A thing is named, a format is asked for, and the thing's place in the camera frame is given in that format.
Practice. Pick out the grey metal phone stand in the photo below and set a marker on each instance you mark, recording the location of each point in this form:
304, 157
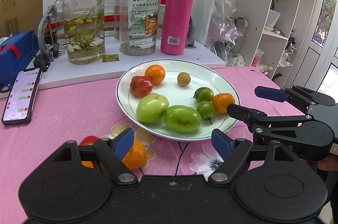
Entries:
49, 48

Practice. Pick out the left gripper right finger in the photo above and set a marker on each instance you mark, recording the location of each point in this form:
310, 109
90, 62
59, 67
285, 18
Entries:
238, 153

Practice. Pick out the blue box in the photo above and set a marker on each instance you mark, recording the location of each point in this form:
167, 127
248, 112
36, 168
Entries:
16, 54

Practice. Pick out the brown kiwi back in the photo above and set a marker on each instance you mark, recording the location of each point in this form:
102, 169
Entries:
183, 79

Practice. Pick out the red wax apple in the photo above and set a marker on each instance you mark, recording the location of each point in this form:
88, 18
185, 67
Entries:
140, 86

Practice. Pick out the clear plastic bag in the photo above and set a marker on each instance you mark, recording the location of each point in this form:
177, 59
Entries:
223, 34

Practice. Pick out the large green fruit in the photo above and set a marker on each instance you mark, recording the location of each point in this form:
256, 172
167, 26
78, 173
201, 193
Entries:
182, 119
151, 108

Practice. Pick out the pink thermos bottle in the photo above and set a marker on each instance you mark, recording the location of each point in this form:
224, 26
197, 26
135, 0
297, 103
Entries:
175, 26

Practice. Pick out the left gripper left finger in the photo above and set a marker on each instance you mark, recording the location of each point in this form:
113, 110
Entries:
107, 155

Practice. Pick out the orange tangerine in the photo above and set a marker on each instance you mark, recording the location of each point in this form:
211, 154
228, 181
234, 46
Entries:
221, 102
155, 73
88, 164
136, 156

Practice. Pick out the small green tomato front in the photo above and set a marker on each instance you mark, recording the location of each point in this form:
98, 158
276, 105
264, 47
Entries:
206, 110

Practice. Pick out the gold sticker label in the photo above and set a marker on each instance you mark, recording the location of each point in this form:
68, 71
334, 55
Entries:
110, 58

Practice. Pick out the white round plate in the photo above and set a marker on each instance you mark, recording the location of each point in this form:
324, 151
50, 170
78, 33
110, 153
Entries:
201, 76

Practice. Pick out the red fruit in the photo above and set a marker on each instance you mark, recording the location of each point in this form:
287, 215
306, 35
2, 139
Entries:
89, 140

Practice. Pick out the black smartphone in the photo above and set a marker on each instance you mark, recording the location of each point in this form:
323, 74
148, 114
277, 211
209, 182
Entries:
19, 104

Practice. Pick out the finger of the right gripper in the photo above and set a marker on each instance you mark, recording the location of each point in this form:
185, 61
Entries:
273, 94
247, 115

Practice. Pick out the white shelf unit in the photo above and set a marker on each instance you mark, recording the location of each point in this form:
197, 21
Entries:
268, 35

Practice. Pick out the white raised platform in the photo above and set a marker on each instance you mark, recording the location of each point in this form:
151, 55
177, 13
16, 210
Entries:
66, 79

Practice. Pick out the clear labelled tea jar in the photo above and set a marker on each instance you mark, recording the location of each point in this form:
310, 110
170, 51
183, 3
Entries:
138, 26

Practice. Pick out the person's right hand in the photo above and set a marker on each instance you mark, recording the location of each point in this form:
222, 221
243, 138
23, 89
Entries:
330, 163

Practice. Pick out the small green tomato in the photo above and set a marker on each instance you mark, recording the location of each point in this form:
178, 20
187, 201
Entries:
203, 94
206, 110

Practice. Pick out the grey metal bracket right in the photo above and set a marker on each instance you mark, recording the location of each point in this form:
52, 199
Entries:
190, 42

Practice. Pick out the glass vase with plant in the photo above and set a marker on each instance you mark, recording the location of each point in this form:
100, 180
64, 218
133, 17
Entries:
83, 22

